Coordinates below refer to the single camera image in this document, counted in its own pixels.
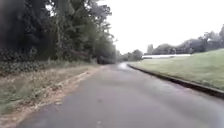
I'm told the cluster of small trees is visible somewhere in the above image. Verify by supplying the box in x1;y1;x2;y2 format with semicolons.
116;49;144;63

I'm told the grey asphalt road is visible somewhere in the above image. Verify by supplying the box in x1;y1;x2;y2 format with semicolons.
14;62;224;128

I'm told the long white building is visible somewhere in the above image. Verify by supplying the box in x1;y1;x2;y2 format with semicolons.
141;53;192;60

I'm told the dark stone kerb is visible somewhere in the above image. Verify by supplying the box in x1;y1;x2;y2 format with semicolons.
126;63;224;99

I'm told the wood of tall trees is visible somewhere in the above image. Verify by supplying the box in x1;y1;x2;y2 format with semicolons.
0;0;118;76

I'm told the grass slope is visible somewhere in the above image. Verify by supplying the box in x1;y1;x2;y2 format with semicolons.
129;48;224;91

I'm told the dry grass verge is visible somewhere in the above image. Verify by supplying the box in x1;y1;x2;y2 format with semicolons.
0;60;109;128

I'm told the row of distant trees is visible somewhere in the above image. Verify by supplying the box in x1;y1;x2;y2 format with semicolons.
143;24;224;56

